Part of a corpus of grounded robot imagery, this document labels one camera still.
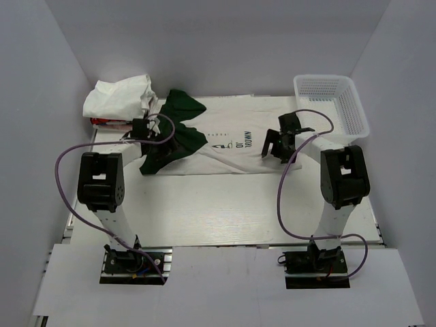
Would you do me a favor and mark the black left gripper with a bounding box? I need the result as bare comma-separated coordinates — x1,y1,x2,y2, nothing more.
146,127,185,166

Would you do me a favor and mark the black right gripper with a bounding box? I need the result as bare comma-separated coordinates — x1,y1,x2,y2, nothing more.
263,129,299,164

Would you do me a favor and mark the white and green t-shirt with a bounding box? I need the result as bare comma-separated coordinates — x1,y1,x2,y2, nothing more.
140,89,296,176

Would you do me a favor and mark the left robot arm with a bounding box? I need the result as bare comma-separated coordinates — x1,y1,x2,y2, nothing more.
77,114,176,272

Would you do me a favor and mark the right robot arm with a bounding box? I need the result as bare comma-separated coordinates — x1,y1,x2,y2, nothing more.
261,109,371,272

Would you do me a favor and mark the crumpled white t-shirt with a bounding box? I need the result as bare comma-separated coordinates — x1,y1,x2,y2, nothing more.
82,74,158,121

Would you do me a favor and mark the white plastic basket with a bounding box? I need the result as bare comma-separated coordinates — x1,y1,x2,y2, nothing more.
294,74,370,144

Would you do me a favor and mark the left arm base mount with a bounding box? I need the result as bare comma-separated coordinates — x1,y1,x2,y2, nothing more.
99,245,172,285

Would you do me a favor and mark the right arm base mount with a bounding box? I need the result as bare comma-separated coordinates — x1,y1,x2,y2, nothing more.
277,242,350,290

